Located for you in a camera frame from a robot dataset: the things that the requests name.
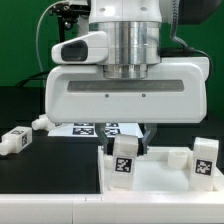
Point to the white sheet with tags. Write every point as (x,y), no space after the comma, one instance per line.
(89,130)

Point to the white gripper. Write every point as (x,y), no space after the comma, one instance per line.
(173,92)

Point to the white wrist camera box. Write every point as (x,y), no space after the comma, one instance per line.
(91,48)

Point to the white square tabletop tray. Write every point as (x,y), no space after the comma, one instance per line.
(161,169)

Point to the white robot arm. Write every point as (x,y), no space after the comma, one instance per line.
(118,72)

